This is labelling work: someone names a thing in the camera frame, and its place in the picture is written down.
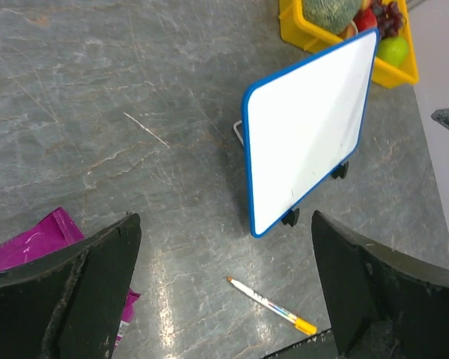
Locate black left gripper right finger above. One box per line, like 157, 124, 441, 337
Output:
311, 211, 449, 358

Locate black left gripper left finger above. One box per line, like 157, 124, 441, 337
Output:
0, 212, 142, 359

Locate white orange marker pen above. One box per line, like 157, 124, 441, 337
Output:
227, 277, 317, 336

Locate blue framed whiteboard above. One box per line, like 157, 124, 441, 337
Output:
241, 28, 379, 238

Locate purple snack bag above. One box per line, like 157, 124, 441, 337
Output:
0, 207, 141, 349

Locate green pear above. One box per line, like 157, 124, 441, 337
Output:
376, 37, 409, 67

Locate dark purple grape bunch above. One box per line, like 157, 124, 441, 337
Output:
370, 0, 405, 40

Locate green netted melon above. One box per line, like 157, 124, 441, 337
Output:
302, 0, 361, 34

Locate yellow plastic fruit bin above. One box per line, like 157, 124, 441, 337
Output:
278, 0, 419, 88

